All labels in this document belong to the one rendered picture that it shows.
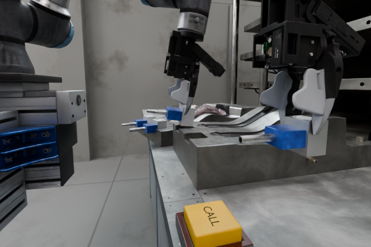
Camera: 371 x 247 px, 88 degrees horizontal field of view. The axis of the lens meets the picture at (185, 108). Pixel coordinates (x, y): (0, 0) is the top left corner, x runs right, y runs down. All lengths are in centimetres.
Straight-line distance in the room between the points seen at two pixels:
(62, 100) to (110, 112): 232
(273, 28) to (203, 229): 27
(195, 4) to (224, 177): 40
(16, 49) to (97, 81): 226
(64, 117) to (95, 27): 247
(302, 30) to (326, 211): 29
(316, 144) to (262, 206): 14
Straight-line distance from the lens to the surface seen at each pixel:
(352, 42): 39
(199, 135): 50
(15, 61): 70
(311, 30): 32
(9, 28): 72
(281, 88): 36
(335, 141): 59
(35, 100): 64
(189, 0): 53
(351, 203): 48
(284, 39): 29
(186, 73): 51
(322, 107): 32
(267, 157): 47
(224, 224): 28
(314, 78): 32
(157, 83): 285
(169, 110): 53
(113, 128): 295
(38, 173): 69
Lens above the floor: 101
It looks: 7 degrees down
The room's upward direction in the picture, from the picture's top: straight up
